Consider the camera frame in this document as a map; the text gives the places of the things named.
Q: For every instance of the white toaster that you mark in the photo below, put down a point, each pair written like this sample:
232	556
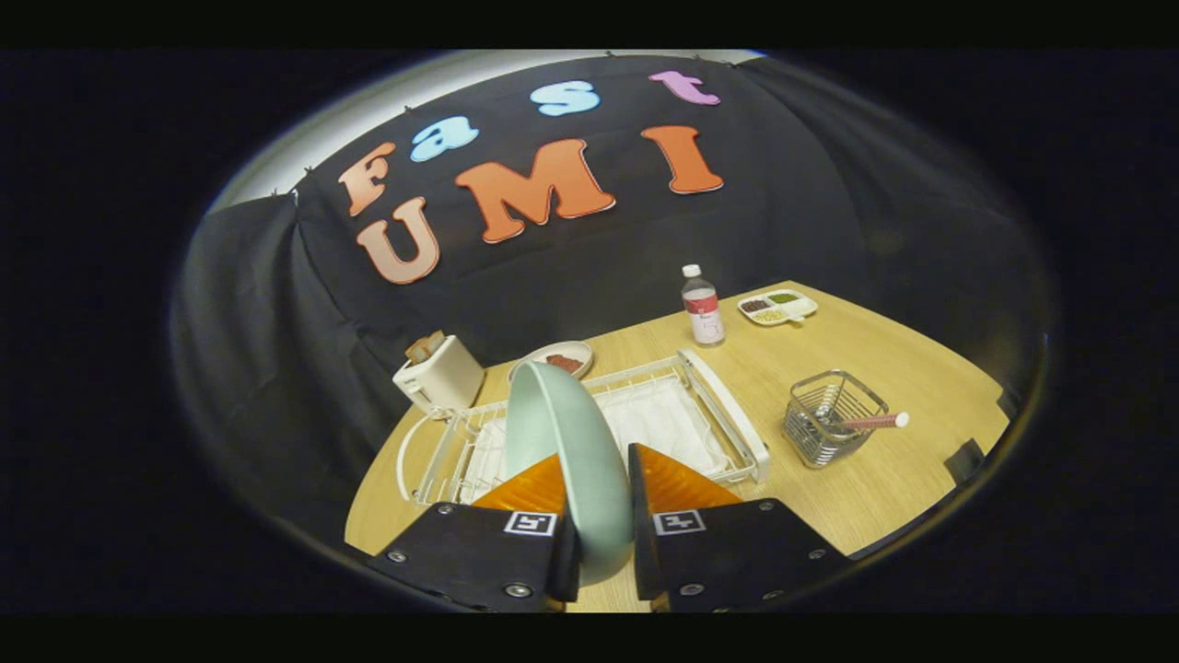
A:
447	378

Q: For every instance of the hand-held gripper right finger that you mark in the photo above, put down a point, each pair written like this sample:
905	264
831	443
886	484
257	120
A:
737	557

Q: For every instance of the toast slices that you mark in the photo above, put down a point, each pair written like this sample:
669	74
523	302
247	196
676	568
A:
426	346

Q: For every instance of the white divided snack tray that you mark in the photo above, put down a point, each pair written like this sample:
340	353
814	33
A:
778	307

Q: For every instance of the black table clamp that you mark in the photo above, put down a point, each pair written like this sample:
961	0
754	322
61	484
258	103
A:
964	462

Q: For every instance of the light green plate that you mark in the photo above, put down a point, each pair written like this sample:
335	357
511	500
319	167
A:
580	460

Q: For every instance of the clear bottle with red label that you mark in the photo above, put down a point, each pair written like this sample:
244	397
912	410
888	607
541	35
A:
705	313

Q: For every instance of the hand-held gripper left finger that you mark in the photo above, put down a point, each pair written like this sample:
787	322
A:
479	562

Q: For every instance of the black backdrop cloth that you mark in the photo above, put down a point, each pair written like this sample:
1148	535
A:
829	184

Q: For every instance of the small plate with red food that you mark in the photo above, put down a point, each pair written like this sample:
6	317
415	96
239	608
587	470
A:
553	354

